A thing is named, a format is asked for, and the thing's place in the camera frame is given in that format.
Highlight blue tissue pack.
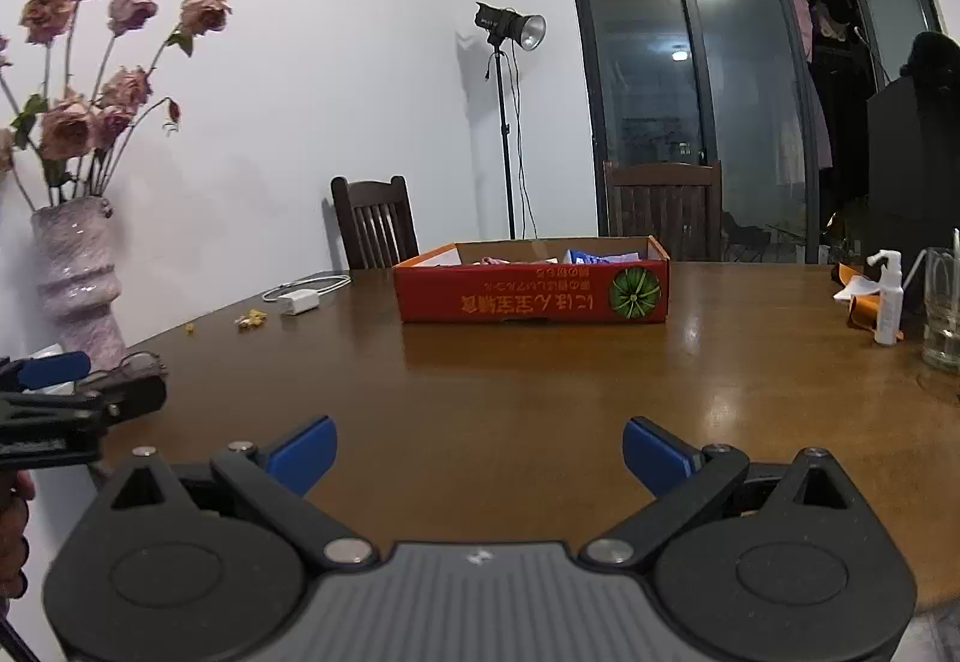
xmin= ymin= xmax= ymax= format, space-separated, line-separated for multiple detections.
xmin=562 ymin=249 xmax=643 ymax=265

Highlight person's left hand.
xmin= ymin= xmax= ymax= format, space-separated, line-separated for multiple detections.
xmin=0 ymin=472 xmax=36 ymax=602

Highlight pink ceramic vase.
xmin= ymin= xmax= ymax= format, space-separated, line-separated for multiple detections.
xmin=31 ymin=197 xmax=125 ymax=369

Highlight eyeglasses on table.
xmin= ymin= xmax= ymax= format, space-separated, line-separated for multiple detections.
xmin=75 ymin=352 xmax=167 ymax=394

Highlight yellow crumbs on table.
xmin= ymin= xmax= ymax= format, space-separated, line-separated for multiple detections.
xmin=182 ymin=308 xmax=268 ymax=336

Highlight red cardboard box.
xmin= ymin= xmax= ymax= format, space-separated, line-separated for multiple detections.
xmin=392 ymin=236 xmax=670 ymax=324

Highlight dried pink roses bouquet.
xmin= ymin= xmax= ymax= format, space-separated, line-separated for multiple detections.
xmin=2 ymin=0 xmax=233 ymax=215

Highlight dark wooden chair left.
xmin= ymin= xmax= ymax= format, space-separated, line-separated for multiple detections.
xmin=331 ymin=176 xmax=420 ymax=272

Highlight dark wooden chair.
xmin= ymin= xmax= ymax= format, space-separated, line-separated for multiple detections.
xmin=331 ymin=176 xmax=420 ymax=272
xmin=604 ymin=163 xmax=722 ymax=262

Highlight dark wooden chair right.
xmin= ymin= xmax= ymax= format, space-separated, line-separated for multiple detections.
xmin=604 ymin=163 xmax=722 ymax=262

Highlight orange snack packet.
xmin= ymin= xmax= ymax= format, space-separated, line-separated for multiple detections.
xmin=835 ymin=263 xmax=880 ymax=336

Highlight white spray bottle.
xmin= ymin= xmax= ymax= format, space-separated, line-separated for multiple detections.
xmin=867 ymin=249 xmax=903 ymax=347

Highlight clear glass cup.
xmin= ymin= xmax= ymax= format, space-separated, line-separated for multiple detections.
xmin=923 ymin=230 xmax=960 ymax=373

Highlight black framed sliding glass door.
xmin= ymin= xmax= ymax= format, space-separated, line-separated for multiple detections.
xmin=574 ymin=0 xmax=940 ymax=263

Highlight black cabinet with coat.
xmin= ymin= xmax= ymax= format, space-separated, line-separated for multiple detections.
xmin=866 ymin=31 xmax=958 ymax=270

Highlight studio light on stand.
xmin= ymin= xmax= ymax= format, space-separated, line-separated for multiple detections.
xmin=473 ymin=2 xmax=547 ymax=239

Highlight white charger with cable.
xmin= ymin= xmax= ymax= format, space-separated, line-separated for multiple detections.
xmin=260 ymin=274 xmax=352 ymax=316

